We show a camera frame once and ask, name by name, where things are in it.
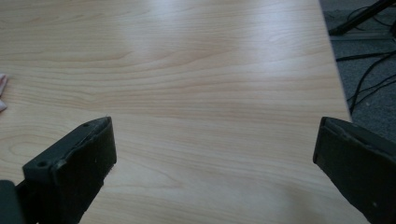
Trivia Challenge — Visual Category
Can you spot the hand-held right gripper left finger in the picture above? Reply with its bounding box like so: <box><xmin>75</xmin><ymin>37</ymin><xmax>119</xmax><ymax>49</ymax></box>
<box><xmin>17</xmin><ymin>116</ymin><xmax>118</xmax><ymax>224</ymax></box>

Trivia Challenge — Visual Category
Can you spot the bundle of black floor cables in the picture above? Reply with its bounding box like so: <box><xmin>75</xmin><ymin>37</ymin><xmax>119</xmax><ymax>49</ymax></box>
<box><xmin>335</xmin><ymin>6</ymin><xmax>396</xmax><ymax>116</ymax></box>

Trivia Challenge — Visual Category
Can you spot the black stand leg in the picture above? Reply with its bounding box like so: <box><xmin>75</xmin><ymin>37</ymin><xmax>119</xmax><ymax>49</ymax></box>
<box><xmin>328</xmin><ymin>0</ymin><xmax>396</xmax><ymax>36</ymax></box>

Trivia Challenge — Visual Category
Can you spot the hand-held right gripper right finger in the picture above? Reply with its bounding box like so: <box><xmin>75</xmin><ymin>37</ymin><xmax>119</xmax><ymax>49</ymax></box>
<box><xmin>312</xmin><ymin>116</ymin><xmax>396</xmax><ymax>224</ymax></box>

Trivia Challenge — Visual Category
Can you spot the pink sock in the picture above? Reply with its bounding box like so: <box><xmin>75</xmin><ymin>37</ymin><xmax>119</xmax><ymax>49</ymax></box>
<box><xmin>0</xmin><ymin>73</ymin><xmax>9</xmax><ymax>113</ymax></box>

